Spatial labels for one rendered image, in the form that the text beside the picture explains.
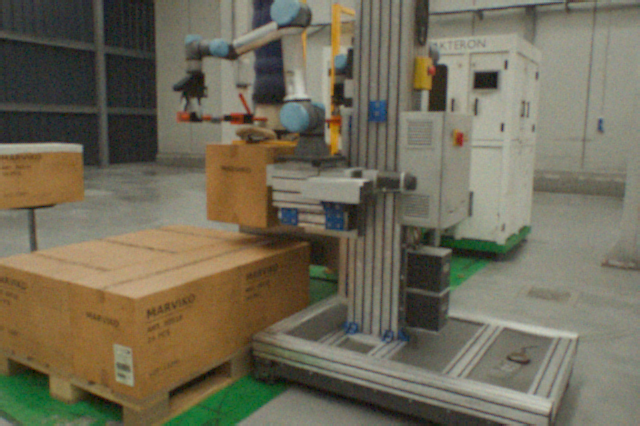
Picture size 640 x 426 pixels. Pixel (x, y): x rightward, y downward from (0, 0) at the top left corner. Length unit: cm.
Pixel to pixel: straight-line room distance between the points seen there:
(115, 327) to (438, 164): 140
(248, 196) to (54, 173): 181
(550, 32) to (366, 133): 940
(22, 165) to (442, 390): 302
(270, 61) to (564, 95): 904
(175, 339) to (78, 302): 41
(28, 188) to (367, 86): 251
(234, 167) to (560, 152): 925
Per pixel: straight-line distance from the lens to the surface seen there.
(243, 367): 270
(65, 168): 421
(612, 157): 1140
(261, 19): 296
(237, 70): 419
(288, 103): 225
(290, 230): 314
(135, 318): 214
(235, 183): 278
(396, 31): 242
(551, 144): 1150
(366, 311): 256
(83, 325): 241
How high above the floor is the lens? 116
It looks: 9 degrees down
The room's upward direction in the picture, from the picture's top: 1 degrees clockwise
